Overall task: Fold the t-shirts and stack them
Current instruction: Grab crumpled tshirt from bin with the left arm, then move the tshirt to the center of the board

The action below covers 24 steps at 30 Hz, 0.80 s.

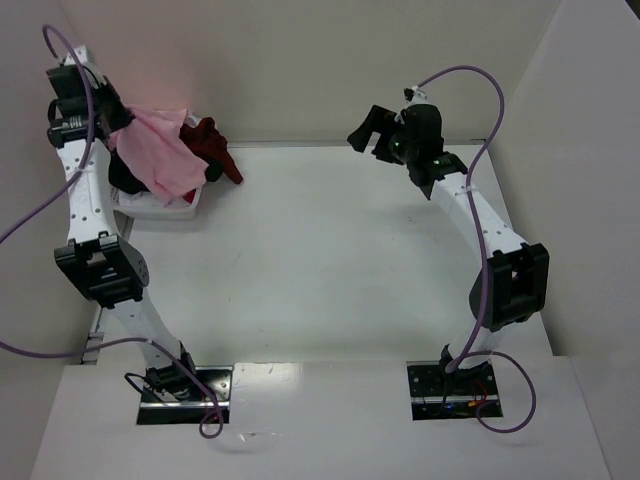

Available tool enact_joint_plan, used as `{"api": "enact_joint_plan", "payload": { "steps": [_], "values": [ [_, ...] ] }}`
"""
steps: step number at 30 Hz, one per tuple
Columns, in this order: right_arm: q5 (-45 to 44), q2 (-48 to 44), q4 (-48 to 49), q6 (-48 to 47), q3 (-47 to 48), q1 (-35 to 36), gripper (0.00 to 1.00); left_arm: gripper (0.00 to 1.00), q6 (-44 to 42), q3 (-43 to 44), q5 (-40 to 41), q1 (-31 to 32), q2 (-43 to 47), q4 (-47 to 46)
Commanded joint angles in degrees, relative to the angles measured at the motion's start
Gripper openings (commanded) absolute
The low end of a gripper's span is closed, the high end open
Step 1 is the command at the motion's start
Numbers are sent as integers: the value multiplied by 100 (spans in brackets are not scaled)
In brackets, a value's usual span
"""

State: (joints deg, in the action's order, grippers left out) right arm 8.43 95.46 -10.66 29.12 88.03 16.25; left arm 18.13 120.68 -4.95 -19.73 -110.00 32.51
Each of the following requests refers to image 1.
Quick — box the pink t shirt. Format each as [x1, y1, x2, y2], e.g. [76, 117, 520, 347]
[109, 107, 208, 203]

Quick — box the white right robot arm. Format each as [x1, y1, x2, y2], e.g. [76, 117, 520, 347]
[347, 103, 550, 378]

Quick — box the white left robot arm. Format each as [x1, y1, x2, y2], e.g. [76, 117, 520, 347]
[47, 46, 200, 401]

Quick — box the black t shirt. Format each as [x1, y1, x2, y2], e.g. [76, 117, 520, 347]
[108, 152, 148, 195]

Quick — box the white plastic laundry basket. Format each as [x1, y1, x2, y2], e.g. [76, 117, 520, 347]
[111, 187, 202, 221]

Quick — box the dark red t shirt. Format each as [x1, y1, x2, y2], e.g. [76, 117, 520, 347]
[180, 117, 244, 185]

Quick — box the aluminium rail at table edge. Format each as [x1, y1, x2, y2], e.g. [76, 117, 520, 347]
[227, 138, 489, 150]

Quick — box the left side aluminium rail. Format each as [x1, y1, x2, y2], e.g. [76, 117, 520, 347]
[80, 306, 104, 365]

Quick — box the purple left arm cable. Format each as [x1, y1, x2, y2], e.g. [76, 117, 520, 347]
[0, 24, 224, 437]

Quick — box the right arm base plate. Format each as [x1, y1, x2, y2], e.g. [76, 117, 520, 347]
[406, 361, 503, 421]

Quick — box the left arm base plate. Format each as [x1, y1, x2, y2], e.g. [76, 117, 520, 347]
[124, 366, 233, 426]

